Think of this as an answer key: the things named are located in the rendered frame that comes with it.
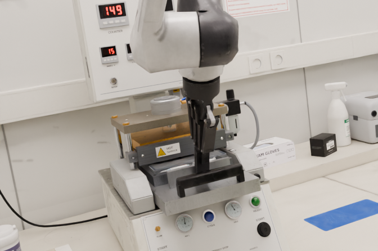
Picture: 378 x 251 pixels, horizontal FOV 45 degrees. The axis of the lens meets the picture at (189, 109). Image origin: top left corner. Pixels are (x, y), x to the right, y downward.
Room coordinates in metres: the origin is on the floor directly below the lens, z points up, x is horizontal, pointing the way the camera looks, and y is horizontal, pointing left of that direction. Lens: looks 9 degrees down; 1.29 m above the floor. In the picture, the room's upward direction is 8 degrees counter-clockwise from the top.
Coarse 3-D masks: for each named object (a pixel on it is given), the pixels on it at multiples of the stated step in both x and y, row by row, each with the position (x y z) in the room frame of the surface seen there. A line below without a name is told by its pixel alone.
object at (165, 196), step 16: (224, 160) 1.01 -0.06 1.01; (176, 176) 0.97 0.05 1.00; (160, 192) 0.95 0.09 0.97; (176, 192) 0.94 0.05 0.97; (192, 192) 0.92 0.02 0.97; (208, 192) 0.92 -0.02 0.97; (224, 192) 0.93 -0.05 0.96; (240, 192) 0.94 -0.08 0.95; (160, 208) 0.93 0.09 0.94; (176, 208) 0.89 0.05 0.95; (192, 208) 0.90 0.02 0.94
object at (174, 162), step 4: (212, 152) 1.10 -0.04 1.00; (216, 152) 1.10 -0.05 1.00; (220, 152) 1.09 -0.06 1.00; (188, 156) 1.09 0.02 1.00; (192, 156) 1.09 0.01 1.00; (212, 156) 1.06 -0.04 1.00; (172, 160) 1.08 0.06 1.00; (176, 160) 1.07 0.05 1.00; (180, 160) 1.07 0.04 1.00; (184, 160) 1.06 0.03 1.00; (188, 160) 1.06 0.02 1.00; (192, 160) 1.05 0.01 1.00; (156, 164) 1.06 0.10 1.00; (160, 164) 1.06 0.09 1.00; (164, 164) 1.05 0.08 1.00; (168, 164) 1.05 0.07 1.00; (172, 164) 1.04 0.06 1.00; (176, 164) 1.04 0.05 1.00; (180, 164) 1.03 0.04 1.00; (152, 168) 1.03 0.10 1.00; (156, 168) 1.03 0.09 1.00; (160, 168) 1.02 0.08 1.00
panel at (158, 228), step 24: (144, 216) 0.95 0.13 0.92; (168, 216) 0.96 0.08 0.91; (192, 216) 0.97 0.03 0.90; (216, 216) 0.98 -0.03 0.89; (240, 216) 0.99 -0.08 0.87; (264, 216) 1.00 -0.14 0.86; (168, 240) 0.93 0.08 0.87; (192, 240) 0.94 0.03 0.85; (216, 240) 0.95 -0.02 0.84; (240, 240) 0.97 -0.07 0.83; (264, 240) 0.98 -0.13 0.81
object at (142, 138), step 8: (160, 128) 1.23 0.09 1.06; (168, 128) 1.16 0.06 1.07; (176, 128) 1.20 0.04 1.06; (184, 128) 1.18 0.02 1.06; (136, 136) 1.17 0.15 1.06; (144, 136) 1.15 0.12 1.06; (152, 136) 1.14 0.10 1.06; (160, 136) 1.12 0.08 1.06; (168, 136) 1.11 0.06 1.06; (176, 136) 1.10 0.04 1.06; (184, 136) 1.10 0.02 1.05; (136, 144) 1.10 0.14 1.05; (144, 144) 1.07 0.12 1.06
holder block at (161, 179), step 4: (228, 156) 1.07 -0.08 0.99; (140, 168) 1.12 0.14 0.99; (144, 168) 1.08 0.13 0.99; (148, 168) 1.07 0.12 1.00; (144, 172) 1.08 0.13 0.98; (148, 172) 1.04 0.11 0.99; (164, 172) 1.02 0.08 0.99; (148, 176) 1.04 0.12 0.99; (152, 176) 1.00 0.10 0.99; (156, 176) 1.00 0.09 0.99; (160, 176) 1.00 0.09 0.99; (164, 176) 1.00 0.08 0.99; (148, 180) 1.04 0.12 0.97; (152, 180) 1.00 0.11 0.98; (156, 180) 1.00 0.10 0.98; (160, 180) 1.00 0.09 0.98; (164, 180) 1.00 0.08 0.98; (152, 184) 1.01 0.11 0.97; (156, 184) 1.00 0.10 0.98; (160, 184) 1.00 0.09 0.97; (164, 184) 1.00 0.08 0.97
